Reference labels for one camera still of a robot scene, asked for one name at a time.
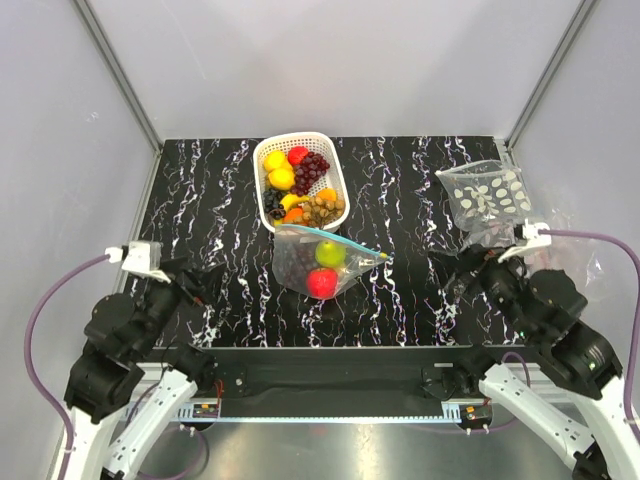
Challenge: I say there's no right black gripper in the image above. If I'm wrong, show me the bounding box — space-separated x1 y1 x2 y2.
426 240 537 340

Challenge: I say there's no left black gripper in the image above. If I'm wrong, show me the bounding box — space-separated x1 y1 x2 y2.
133 255 227 358

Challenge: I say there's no red grape bunch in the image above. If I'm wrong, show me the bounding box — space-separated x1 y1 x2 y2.
290 152 330 196
272 244 319 293

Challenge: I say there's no clear zip top bag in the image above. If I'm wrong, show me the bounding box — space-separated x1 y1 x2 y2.
272 224 390 300

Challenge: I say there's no red apple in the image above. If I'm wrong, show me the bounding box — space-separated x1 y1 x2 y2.
306 268 339 300

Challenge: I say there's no green pear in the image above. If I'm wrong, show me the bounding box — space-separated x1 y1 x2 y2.
315 241 347 268

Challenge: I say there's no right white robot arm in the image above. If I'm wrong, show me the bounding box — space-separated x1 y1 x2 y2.
422 246 639 479

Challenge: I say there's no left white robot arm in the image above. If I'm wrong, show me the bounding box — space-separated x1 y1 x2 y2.
58 259 226 479

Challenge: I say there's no bag of pink slices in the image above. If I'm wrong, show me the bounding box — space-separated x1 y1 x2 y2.
460 223 516 251

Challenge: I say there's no crumpled clear plastic bag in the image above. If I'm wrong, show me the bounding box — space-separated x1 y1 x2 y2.
526 206 614 305

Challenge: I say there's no bag of white slices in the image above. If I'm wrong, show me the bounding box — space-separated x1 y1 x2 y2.
436 160 532 232

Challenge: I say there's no dark purple grape bunch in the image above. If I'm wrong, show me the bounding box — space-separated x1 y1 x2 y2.
262 188 286 220

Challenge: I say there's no orange fruit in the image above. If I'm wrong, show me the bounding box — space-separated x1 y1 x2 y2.
283 207 304 224

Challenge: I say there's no yellow banana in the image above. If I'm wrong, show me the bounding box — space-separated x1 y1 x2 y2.
280 193 310 212

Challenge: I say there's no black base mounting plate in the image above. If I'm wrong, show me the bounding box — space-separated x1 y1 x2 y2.
158 346 514 401

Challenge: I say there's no yellow lemon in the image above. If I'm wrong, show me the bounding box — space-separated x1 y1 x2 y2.
267 168 296 191

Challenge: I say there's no red strawberry fruit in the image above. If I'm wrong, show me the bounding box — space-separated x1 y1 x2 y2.
287 146 309 166

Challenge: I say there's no white perforated plastic basket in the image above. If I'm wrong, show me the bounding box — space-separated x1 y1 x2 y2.
253 132 350 233

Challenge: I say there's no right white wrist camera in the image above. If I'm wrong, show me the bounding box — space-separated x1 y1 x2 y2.
497 219 552 263

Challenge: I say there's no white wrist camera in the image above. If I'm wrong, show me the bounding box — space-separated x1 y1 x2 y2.
104 240 172 284
497 219 552 263

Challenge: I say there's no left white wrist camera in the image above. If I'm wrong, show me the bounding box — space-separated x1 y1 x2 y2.
104 240 172 284

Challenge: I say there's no aluminium frame rail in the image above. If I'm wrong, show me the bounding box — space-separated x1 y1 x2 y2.
64 363 611 404

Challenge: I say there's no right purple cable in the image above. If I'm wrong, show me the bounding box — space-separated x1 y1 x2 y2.
409 229 640 436

